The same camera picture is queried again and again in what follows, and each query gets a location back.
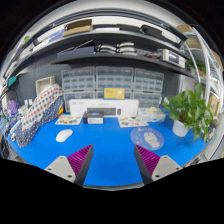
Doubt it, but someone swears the white electronic instrument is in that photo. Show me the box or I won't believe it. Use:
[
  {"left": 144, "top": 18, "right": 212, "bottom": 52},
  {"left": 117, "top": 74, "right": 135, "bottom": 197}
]
[{"left": 162, "top": 49, "right": 186, "bottom": 68}]

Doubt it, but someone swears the drawer organizer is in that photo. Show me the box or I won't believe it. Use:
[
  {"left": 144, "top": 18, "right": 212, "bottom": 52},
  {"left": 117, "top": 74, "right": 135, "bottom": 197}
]
[
  {"left": 133, "top": 68, "right": 164, "bottom": 107},
  {"left": 61, "top": 67, "right": 95, "bottom": 112},
  {"left": 95, "top": 66, "right": 133, "bottom": 98}
]

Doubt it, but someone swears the clear plastic box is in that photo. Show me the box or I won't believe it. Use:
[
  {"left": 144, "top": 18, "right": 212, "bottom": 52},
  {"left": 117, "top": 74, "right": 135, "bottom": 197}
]
[{"left": 138, "top": 107, "right": 166, "bottom": 122}]

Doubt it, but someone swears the illustrated card left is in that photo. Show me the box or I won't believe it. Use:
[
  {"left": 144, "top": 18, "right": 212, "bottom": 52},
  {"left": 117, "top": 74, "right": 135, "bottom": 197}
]
[{"left": 55, "top": 115, "right": 81, "bottom": 125}]

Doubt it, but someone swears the cardboard box on shelf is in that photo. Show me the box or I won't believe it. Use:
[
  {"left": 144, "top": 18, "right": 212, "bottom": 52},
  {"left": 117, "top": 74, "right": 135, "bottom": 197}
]
[{"left": 62, "top": 19, "right": 93, "bottom": 37}]

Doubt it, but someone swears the right drawer organizer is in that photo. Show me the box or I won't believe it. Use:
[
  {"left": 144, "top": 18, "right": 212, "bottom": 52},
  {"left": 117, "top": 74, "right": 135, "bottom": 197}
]
[{"left": 133, "top": 68, "right": 164, "bottom": 107}]

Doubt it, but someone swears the yellow card box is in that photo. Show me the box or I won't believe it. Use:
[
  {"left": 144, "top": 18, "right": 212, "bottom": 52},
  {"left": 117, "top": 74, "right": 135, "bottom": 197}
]
[{"left": 104, "top": 87, "right": 125, "bottom": 100}]

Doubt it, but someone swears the white woven basket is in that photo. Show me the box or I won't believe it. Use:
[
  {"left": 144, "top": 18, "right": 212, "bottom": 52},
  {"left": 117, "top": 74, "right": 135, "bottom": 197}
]
[{"left": 36, "top": 76, "right": 55, "bottom": 95}]

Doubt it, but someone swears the blue table mat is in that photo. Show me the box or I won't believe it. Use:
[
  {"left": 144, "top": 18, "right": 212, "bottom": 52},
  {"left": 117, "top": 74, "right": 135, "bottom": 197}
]
[{"left": 9, "top": 118, "right": 206, "bottom": 187}]

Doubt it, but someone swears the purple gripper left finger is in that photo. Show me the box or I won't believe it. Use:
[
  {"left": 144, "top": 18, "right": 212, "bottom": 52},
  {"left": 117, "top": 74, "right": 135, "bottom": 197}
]
[{"left": 45, "top": 145, "right": 93, "bottom": 186}]

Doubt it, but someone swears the middle drawer organizer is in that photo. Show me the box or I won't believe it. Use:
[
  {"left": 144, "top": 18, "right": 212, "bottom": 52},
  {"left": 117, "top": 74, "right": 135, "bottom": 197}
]
[{"left": 95, "top": 66, "right": 133, "bottom": 98}]

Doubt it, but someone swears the long white box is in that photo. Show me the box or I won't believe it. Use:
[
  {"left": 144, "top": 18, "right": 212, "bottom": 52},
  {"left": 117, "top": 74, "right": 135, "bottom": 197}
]
[{"left": 69, "top": 99, "right": 139, "bottom": 117}]

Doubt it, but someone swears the white computer mouse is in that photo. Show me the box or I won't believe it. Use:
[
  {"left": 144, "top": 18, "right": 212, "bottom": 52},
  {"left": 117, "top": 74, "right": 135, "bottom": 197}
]
[{"left": 56, "top": 129, "right": 73, "bottom": 142}]

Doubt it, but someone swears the dark flat box on shelf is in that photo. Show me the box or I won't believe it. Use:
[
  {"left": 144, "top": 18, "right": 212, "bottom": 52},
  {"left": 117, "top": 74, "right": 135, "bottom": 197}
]
[{"left": 57, "top": 46, "right": 95, "bottom": 59}]

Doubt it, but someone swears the dark metal shelf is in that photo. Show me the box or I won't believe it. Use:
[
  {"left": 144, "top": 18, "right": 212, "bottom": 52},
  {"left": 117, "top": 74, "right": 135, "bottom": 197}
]
[{"left": 3, "top": 8, "right": 198, "bottom": 81}]

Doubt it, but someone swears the illustrated card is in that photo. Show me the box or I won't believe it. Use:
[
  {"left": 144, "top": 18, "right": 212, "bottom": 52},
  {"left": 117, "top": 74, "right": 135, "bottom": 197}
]
[
  {"left": 118, "top": 117, "right": 148, "bottom": 128},
  {"left": 55, "top": 115, "right": 81, "bottom": 125}
]

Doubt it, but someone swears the left drawer organizer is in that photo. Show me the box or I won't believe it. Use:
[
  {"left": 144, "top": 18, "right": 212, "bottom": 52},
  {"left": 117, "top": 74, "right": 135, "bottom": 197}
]
[{"left": 61, "top": 67, "right": 95, "bottom": 112}]

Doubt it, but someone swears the green potted plant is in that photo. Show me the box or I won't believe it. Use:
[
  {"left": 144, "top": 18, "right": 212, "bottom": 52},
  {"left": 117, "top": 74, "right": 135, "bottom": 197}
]
[{"left": 162, "top": 83, "right": 213, "bottom": 141}]

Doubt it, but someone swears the illustrated card right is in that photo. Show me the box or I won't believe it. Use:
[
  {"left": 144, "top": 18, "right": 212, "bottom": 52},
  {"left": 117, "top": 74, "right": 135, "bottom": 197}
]
[{"left": 118, "top": 117, "right": 148, "bottom": 128}]

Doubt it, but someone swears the small black box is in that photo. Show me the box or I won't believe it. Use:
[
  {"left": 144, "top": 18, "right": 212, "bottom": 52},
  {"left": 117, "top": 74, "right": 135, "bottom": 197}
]
[{"left": 83, "top": 111, "right": 104, "bottom": 124}]

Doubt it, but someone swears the patterned fabric bag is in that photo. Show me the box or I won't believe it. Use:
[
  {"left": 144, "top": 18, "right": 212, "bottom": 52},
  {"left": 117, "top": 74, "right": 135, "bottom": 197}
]
[{"left": 16, "top": 84, "right": 64, "bottom": 148}]

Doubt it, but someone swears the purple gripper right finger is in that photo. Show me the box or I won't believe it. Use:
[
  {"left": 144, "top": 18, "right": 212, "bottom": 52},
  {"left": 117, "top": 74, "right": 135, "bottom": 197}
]
[{"left": 134, "top": 145, "right": 182, "bottom": 185}]

